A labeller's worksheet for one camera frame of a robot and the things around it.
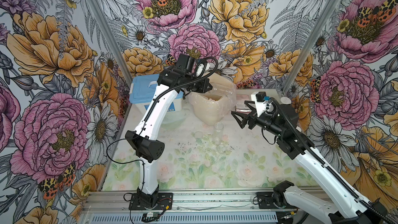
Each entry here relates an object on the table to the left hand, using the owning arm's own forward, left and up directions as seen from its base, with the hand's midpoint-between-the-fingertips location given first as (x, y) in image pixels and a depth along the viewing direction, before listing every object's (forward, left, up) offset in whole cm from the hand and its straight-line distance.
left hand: (209, 92), depth 74 cm
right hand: (-10, -12, -1) cm, 16 cm away
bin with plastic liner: (-1, 0, -10) cm, 10 cm away
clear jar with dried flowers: (-10, -5, -20) cm, 23 cm away
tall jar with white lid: (+9, -46, -17) cm, 50 cm away
